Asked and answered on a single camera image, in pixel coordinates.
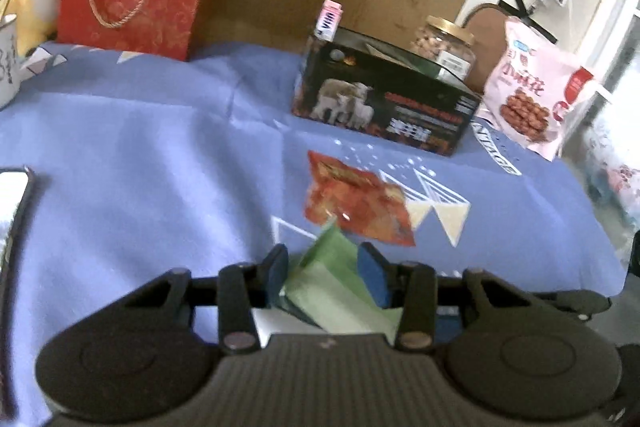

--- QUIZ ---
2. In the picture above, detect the black cardboard storage box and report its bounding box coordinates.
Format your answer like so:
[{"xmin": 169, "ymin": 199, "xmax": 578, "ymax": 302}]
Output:
[{"xmin": 292, "ymin": 27, "xmax": 480, "ymax": 156}]

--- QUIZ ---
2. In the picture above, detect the floral tissue pack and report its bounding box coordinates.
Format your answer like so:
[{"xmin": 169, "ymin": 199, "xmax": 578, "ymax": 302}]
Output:
[{"xmin": 582, "ymin": 117, "xmax": 639, "ymax": 257}]

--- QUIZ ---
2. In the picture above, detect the brown chair back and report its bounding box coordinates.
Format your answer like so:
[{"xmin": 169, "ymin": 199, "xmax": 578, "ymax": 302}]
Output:
[{"xmin": 463, "ymin": 3, "xmax": 510, "ymax": 94}]

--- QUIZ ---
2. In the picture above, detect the glass jar of nuts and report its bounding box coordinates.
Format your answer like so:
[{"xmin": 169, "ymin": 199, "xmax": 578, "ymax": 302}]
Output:
[{"xmin": 410, "ymin": 15, "xmax": 476, "ymax": 81}]

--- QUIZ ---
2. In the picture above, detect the pink snack stick box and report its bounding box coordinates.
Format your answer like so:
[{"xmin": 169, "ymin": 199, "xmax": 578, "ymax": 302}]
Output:
[{"xmin": 314, "ymin": 0, "xmax": 343, "ymax": 42}]

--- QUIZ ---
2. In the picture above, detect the red spicy snack packet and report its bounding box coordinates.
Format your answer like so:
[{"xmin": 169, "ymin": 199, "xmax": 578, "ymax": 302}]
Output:
[{"xmin": 305, "ymin": 150, "xmax": 416, "ymax": 247}]

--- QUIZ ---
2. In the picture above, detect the pink twisted snack bag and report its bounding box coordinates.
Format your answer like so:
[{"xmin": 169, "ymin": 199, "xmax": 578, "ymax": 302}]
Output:
[{"xmin": 477, "ymin": 17, "xmax": 593, "ymax": 161}]

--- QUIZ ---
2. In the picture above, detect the white ceramic mug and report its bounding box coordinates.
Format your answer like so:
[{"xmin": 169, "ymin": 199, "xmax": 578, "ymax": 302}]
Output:
[{"xmin": 0, "ymin": 14, "xmax": 21, "ymax": 109}]

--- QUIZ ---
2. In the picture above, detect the blue patterned tablecloth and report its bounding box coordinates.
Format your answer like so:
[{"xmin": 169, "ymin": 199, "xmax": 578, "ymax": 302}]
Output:
[{"xmin": 1, "ymin": 43, "xmax": 626, "ymax": 426}]

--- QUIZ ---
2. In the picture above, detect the black smartphone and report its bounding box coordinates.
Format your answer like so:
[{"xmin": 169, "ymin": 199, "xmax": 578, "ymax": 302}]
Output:
[{"xmin": 1, "ymin": 166, "xmax": 35, "ymax": 421}]

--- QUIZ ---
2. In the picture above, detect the green snack packet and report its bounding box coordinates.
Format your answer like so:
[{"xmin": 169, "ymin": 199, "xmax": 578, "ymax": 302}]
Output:
[{"xmin": 253, "ymin": 217, "xmax": 400, "ymax": 345}]

